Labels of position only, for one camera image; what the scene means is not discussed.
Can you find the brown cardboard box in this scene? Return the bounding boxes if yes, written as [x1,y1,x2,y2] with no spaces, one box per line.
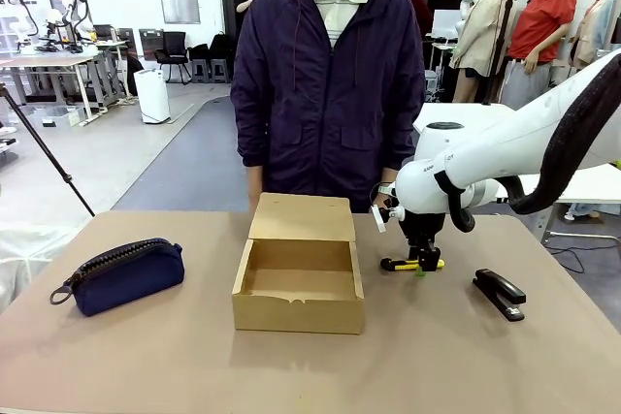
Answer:
[231,192,366,336]

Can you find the white air purifier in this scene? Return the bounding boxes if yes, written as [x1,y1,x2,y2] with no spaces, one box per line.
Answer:
[133,68,171,125]

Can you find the black tripod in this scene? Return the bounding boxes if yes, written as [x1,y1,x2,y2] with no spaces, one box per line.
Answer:
[0,82,96,218]

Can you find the mannequin with bucket hat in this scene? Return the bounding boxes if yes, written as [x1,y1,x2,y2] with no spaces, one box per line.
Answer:
[570,0,621,71]

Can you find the wooden top workbench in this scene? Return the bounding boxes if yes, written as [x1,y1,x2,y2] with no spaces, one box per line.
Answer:
[0,52,111,127]

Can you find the person's left forearm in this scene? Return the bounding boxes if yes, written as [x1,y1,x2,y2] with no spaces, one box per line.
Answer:
[381,108,428,173]

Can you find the yellow black utility knife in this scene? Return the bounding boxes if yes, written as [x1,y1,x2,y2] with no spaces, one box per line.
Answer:
[379,257,445,273]

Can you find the black office chair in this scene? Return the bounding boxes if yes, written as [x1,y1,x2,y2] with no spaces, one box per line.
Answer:
[154,30,191,84]

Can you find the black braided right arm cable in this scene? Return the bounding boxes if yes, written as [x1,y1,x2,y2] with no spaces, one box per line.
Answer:
[434,52,621,234]

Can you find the person's right forearm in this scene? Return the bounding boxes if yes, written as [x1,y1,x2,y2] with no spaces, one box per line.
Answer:
[234,108,271,171]

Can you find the black stapler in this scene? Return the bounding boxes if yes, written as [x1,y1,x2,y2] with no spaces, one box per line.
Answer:
[473,267,528,323]

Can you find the person in purple jacket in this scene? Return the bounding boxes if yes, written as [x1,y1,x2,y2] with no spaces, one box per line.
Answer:
[229,0,428,214]

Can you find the grey stool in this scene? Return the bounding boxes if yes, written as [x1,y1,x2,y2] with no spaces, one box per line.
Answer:
[191,58,211,84]
[209,58,230,84]

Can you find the person's left hand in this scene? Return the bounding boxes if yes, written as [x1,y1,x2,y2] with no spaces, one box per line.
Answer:
[379,169,402,211]

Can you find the navy zipper pouch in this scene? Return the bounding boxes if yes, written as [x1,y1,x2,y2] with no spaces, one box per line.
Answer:
[49,238,186,317]

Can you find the mannequin in red shirt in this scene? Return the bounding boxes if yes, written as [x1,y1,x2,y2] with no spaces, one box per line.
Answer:
[502,0,578,111]

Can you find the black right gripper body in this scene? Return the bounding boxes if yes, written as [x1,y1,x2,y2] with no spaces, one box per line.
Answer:
[400,210,447,244]

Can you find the mannequin in beige coat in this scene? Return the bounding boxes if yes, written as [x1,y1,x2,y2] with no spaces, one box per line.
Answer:
[448,0,518,104]

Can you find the black floor cable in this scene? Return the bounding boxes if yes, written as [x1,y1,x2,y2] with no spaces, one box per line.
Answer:
[547,238,621,274]

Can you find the person's right hand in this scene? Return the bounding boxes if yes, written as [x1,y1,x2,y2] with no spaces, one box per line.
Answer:
[246,166,266,214]

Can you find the white computer case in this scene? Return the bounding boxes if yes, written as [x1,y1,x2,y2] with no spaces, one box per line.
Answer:
[423,69,441,103]

